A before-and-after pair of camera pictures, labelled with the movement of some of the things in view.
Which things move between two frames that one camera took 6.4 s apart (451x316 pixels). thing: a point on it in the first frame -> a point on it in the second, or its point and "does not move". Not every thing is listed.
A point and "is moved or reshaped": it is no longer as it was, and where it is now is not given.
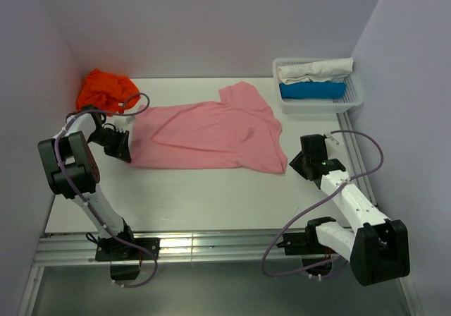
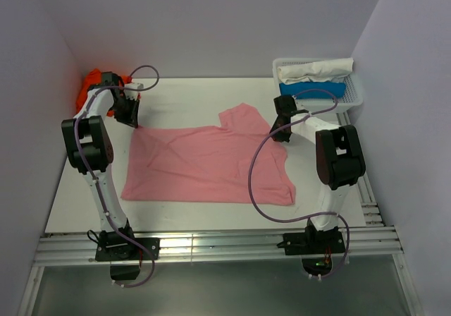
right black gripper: x=296 y=163 -> x=282 y=137
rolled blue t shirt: x=312 y=89 does not move
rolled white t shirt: x=325 y=70 does not move
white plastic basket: x=351 y=100 does not move
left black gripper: x=121 y=151 -> x=131 y=118
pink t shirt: x=238 y=131 is moved or reshaped
